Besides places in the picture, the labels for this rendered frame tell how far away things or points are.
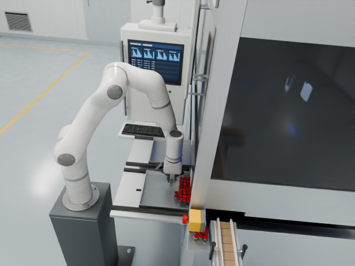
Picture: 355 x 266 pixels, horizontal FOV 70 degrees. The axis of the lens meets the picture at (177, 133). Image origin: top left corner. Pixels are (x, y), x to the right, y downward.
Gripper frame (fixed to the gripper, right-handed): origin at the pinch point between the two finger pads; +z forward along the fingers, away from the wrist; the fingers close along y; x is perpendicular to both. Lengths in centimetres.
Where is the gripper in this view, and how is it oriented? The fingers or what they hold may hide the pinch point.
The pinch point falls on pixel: (171, 178)
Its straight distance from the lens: 146.0
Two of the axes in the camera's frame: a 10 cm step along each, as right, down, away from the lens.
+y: -10.0, -0.9, 0.0
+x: -0.5, 5.7, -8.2
